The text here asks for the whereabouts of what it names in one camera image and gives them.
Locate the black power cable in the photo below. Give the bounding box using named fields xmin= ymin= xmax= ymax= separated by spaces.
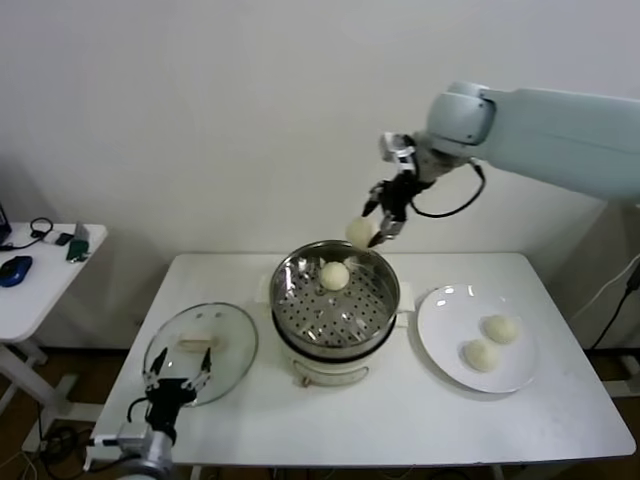
xmin=591 ymin=262 xmax=640 ymax=350

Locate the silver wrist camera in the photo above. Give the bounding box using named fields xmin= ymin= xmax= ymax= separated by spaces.
xmin=118 ymin=423 xmax=151 ymax=449
xmin=378 ymin=131 xmax=417 ymax=164

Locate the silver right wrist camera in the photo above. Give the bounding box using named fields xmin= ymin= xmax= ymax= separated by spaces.
xmin=378 ymin=131 xmax=417 ymax=164

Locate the dark green small object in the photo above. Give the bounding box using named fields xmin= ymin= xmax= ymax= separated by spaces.
xmin=67 ymin=238 xmax=92 ymax=264

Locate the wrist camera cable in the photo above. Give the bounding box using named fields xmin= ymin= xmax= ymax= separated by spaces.
xmin=394 ymin=149 xmax=487 ymax=219
xmin=87 ymin=397 xmax=151 ymax=450

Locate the white steamed baozi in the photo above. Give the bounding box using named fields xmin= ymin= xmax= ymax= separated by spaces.
xmin=482 ymin=314 xmax=519 ymax=345
xmin=344 ymin=215 xmax=381 ymax=250
xmin=318 ymin=260 xmax=350 ymax=292
xmin=460 ymin=339 xmax=500 ymax=373

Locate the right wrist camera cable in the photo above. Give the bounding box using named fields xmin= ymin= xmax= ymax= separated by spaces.
xmin=394 ymin=149 xmax=487 ymax=219

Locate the white side table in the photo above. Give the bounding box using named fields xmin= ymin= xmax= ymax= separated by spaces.
xmin=0 ymin=223 xmax=109 ymax=426

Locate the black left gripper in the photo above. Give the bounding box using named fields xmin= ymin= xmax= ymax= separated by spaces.
xmin=143 ymin=347 xmax=212 ymax=432

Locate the thin black looped cable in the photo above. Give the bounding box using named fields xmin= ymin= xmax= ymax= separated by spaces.
xmin=0 ymin=218 xmax=55 ymax=250

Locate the round glass pot lid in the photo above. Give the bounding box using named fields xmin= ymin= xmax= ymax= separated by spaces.
xmin=143 ymin=302 xmax=260 ymax=407

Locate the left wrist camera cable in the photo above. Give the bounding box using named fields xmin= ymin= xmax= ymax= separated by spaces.
xmin=87 ymin=397 xmax=151 ymax=450

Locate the white metal stand leg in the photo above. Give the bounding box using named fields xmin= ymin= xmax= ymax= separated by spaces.
xmin=607 ymin=349 xmax=640 ymax=400

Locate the white round plate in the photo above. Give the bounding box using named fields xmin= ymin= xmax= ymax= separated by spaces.
xmin=416 ymin=284 xmax=542 ymax=395

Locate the stainless steel steamer basket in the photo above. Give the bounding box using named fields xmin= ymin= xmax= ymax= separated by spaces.
xmin=254 ymin=241 xmax=415 ymax=359

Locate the white electric cooker pot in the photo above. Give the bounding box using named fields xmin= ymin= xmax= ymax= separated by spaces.
xmin=255 ymin=287 xmax=415 ymax=390

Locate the blue computer mouse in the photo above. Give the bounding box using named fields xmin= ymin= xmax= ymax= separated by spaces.
xmin=0 ymin=255 xmax=34 ymax=289

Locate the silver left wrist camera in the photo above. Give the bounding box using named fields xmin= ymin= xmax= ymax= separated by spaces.
xmin=118 ymin=423 xmax=151 ymax=449

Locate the black floor cable bundle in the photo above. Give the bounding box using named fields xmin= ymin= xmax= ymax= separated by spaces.
xmin=37 ymin=423 xmax=89 ymax=456

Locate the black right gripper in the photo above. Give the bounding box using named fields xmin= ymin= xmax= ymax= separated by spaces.
xmin=362 ymin=169 xmax=426 ymax=250

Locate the white power cable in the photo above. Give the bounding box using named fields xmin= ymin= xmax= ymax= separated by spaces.
xmin=569 ymin=254 xmax=640 ymax=324

